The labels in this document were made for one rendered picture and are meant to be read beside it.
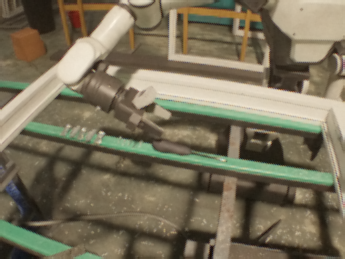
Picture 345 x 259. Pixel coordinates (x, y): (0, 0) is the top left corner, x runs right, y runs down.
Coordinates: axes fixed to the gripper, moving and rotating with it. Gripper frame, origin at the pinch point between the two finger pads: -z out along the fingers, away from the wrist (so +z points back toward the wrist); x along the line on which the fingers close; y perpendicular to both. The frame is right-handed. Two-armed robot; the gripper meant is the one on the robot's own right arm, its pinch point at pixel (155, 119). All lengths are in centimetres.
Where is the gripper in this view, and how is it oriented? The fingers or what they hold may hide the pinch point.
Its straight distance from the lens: 63.3
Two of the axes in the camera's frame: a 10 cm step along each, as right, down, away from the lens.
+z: -8.8, -4.7, -1.2
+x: 2.4, -6.3, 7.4
